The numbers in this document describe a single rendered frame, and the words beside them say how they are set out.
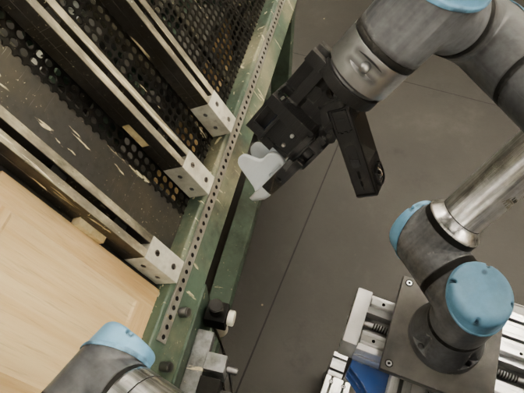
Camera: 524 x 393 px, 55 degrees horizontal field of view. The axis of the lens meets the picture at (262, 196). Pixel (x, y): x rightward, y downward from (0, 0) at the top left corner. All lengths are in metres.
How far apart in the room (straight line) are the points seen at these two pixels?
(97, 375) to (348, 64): 0.41
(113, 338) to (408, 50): 0.42
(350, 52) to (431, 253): 0.56
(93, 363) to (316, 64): 0.39
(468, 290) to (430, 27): 0.57
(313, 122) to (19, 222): 0.70
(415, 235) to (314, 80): 0.53
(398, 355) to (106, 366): 0.69
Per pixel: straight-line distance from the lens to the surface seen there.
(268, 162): 0.59
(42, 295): 1.11
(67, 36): 1.19
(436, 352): 1.08
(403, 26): 0.48
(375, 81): 0.51
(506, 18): 0.56
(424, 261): 0.99
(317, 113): 0.56
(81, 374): 0.60
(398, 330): 1.14
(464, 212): 0.97
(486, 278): 0.98
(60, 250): 1.14
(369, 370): 1.24
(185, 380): 1.39
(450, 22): 0.49
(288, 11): 2.18
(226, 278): 2.11
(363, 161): 0.56
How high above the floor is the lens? 2.07
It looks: 55 degrees down
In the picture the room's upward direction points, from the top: straight up
